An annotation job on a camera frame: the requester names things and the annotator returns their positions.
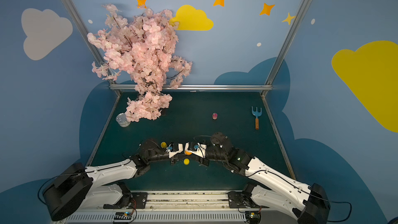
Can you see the pink cherry blossom tree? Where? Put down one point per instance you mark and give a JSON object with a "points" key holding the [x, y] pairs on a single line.
{"points": [[143, 48]]}

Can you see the aluminium frame left post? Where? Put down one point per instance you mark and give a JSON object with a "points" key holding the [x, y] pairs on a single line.
{"points": [[81, 27]]}

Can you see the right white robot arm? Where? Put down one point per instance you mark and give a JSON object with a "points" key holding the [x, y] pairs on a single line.
{"points": [[302, 202]]}

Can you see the aluminium frame back bar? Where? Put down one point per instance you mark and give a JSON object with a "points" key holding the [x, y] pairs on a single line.
{"points": [[219, 88]]}

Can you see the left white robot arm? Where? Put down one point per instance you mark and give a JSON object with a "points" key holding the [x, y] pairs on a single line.
{"points": [[64, 194]]}

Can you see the blue garden fork toy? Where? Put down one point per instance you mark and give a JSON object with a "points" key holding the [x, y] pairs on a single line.
{"points": [[257, 112]]}

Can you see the aluminium frame post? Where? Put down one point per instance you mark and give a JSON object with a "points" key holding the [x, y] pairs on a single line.
{"points": [[81, 27], [300, 14]]}

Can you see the aluminium frame right post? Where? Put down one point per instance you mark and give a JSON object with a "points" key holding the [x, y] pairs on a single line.
{"points": [[300, 14]]}

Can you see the small circuit board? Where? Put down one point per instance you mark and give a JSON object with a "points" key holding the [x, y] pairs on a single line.
{"points": [[122, 217]]}

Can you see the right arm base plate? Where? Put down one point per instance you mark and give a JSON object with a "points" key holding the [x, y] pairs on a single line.
{"points": [[242, 200]]}

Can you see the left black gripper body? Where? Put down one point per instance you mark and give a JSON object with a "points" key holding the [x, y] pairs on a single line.
{"points": [[173, 157]]}

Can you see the aluminium front rail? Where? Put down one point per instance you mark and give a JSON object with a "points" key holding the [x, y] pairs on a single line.
{"points": [[179, 207]]}

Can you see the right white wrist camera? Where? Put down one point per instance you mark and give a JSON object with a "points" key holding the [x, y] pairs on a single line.
{"points": [[195, 148]]}

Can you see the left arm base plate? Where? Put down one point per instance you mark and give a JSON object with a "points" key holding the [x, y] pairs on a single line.
{"points": [[133, 200]]}

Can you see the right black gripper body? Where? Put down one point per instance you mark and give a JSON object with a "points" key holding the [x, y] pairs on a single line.
{"points": [[201, 158]]}

